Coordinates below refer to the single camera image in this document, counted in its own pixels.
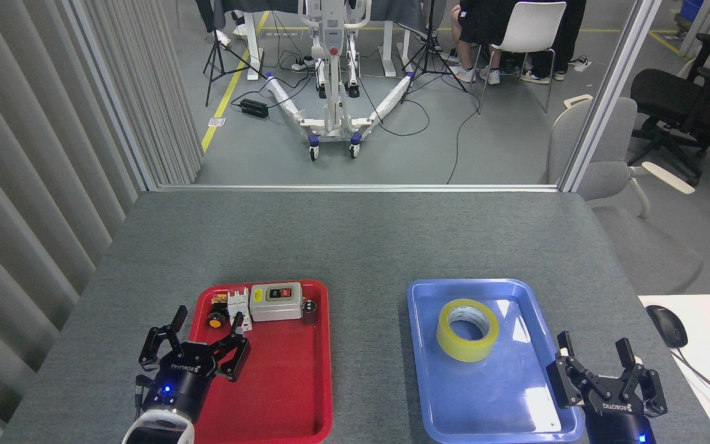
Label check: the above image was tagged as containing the red plastic tray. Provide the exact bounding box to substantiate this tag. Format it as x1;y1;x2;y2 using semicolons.
184;279;334;444

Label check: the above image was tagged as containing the white wheeled stand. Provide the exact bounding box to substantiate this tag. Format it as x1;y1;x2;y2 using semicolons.
266;0;415;162

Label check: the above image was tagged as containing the black office chair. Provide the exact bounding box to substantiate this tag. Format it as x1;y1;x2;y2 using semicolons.
629;32;710;187

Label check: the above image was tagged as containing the grey armchair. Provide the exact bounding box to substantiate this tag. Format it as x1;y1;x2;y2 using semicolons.
539;96;704;296

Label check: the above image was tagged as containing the yellow tape roll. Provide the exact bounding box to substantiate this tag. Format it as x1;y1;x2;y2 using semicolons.
436;298;500;363

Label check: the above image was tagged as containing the person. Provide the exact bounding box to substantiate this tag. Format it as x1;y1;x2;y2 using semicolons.
518;0;587;84
451;0;531;86
213;9;251;49

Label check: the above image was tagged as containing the black computer mouse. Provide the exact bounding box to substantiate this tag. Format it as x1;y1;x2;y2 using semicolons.
646;305;689;350

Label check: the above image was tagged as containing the blue plastic tray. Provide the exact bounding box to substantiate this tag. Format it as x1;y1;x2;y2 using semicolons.
406;278;585;444

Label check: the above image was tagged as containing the white plastic chair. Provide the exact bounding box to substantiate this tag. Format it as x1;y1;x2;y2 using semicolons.
477;1;568;115

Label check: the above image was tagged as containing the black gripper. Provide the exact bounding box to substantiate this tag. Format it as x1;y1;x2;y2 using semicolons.
546;331;669;444
138;305;251;421

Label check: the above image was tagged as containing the white circuit breaker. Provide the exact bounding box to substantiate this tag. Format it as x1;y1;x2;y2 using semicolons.
227;287;253;334

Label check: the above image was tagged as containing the blue bin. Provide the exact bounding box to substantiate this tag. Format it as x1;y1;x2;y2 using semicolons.
678;0;706;29

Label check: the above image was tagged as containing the black power adapter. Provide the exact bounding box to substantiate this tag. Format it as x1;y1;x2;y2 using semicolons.
239;98;270;120

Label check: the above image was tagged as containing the grey on-off switch box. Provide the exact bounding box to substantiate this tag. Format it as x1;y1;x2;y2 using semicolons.
250;282;304;323

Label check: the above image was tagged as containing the black tripod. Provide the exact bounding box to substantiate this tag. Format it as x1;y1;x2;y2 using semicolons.
203;0;269;107
399;0;470;105

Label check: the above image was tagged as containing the silver frame rail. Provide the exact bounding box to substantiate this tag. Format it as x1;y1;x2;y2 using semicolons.
157;183;561;194

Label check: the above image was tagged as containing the silver frame post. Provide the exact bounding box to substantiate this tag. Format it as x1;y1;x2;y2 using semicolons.
557;0;664;194

